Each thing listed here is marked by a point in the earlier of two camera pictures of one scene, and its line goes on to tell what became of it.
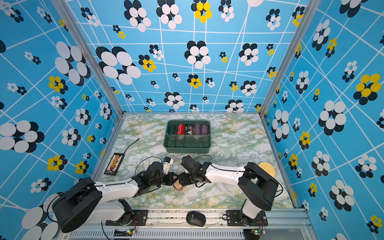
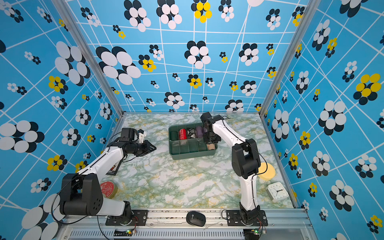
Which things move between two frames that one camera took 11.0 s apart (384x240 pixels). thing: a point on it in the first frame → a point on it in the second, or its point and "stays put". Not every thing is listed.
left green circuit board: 123,232 stays put
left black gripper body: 163,180 → 139,149
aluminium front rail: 280,224 stays put
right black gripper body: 187,178 → 210,138
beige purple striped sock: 177,185 → 211,146
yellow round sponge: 268,168 stays put
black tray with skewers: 114,164 stays put
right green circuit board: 251,234 stays put
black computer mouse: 196,218 stays put
